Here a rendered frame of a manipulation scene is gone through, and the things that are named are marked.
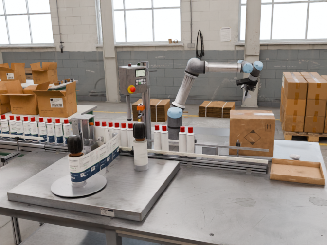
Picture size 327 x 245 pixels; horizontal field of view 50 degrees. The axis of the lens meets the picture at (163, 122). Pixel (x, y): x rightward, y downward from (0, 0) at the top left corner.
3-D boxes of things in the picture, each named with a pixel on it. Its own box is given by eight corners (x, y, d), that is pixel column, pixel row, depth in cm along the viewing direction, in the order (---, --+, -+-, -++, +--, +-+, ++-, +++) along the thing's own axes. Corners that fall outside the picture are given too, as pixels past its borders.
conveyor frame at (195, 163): (45, 151, 269) (44, 145, 267) (53, 146, 279) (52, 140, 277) (266, 174, 216) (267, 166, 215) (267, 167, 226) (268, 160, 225)
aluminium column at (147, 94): (144, 151, 261) (140, 61, 243) (146, 149, 265) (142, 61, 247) (150, 152, 259) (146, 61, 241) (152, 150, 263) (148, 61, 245)
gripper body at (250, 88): (253, 92, 289) (259, 81, 280) (244, 91, 288) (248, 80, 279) (252, 86, 294) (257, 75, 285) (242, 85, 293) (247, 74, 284)
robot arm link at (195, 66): (187, 60, 259) (254, 61, 256) (187, 59, 269) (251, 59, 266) (187, 76, 262) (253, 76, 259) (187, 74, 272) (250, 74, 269)
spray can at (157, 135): (153, 153, 242) (152, 125, 237) (155, 151, 247) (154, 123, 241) (160, 154, 241) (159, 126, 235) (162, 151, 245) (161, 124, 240)
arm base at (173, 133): (163, 138, 275) (163, 127, 272) (167, 133, 289) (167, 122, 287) (182, 140, 272) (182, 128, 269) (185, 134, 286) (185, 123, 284)
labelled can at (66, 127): (63, 145, 265) (61, 119, 259) (67, 143, 270) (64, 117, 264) (69, 146, 263) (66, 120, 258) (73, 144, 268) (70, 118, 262)
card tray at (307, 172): (269, 179, 209) (270, 173, 208) (271, 163, 233) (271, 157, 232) (324, 185, 200) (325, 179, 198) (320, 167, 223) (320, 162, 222)
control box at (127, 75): (119, 93, 246) (118, 66, 240) (140, 90, 255) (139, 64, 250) (127, 95, 238) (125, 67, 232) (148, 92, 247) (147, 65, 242)
